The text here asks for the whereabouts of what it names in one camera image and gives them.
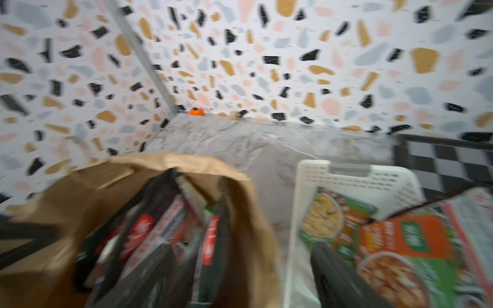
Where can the black condiment packet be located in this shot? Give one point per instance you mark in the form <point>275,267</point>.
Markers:
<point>164,264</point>
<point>129,226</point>

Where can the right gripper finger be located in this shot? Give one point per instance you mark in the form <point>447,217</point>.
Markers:
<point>337,284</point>

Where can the orange small object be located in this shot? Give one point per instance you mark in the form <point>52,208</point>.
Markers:
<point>197,112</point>

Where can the white plastic basket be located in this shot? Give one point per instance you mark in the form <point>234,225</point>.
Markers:
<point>388,188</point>

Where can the brown paper bag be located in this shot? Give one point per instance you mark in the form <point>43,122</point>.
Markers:
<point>86,198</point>

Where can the green orange condiment packet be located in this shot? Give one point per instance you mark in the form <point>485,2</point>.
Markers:
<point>438,254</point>

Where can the black white checkerboard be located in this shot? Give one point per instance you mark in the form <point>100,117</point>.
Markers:
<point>443,166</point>

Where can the purple condiment packet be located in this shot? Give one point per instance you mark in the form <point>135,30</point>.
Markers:
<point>213,258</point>

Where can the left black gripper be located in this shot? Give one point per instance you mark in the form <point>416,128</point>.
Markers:
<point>20,240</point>

